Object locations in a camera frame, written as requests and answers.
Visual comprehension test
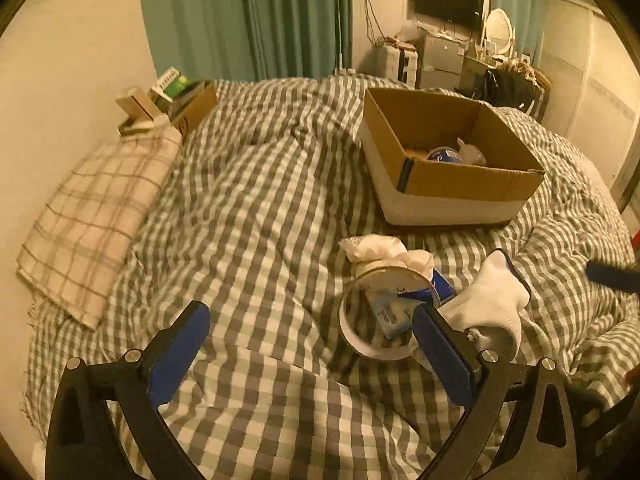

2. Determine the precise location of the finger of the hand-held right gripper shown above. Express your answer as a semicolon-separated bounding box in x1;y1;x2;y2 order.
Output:
585;258;640;293

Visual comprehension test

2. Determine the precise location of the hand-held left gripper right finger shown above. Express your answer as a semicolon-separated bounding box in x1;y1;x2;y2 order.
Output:
411;304;597;480

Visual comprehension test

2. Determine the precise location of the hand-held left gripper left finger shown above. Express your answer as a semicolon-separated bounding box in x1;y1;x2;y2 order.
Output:
46;301;211;480

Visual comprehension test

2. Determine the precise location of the white work glove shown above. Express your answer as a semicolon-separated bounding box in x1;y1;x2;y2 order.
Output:
440;249;532;356

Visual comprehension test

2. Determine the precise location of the clear tape roll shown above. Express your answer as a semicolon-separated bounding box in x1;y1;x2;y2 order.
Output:
338;266;444;361

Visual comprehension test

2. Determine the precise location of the large cardboard box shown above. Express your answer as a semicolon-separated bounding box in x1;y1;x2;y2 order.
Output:
359;87;546;228

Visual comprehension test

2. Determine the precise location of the blue packet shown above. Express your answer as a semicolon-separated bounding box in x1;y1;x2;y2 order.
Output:
370;269;456;339

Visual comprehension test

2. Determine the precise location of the crumpled white sock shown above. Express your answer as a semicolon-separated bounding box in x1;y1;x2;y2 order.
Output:
340;233;435;277

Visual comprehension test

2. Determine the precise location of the beige plaid pillow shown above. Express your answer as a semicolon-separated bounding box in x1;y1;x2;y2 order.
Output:
16;125;182;331

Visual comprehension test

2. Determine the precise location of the grey checked duvet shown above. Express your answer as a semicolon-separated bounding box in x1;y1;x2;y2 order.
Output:
20;74;640;480

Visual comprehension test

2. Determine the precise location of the small white cloth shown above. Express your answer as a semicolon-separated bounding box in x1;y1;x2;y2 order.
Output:
456;138;487;165

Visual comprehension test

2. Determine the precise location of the round blue tin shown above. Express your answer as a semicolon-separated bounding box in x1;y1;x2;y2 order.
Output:
427;146;468;165

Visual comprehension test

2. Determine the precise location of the dark bag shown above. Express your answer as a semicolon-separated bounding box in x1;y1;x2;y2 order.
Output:
470;67;543;111

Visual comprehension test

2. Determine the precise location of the small wooden box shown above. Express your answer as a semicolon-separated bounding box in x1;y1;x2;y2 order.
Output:
116;87;171;136

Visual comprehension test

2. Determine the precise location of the small cardboard box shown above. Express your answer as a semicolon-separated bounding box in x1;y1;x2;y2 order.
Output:
167;80;219;137

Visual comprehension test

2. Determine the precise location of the green packet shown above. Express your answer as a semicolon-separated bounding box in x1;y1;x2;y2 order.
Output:
156;67;193;101

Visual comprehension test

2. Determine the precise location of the white oval mirror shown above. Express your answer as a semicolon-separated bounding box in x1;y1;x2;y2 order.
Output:
483;8;516;58

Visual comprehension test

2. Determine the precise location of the grey mini fridge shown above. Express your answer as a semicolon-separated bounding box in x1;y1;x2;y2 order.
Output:
417;30;467;90

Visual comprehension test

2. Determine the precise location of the white suitcase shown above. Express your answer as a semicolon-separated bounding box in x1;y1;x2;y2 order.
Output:
374;42;420;87

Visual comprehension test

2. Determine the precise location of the green curtain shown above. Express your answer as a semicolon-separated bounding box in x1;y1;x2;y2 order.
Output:
134;0;354;92

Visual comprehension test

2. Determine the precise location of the black wall television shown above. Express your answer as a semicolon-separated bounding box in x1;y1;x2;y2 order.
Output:
415;0;485;27

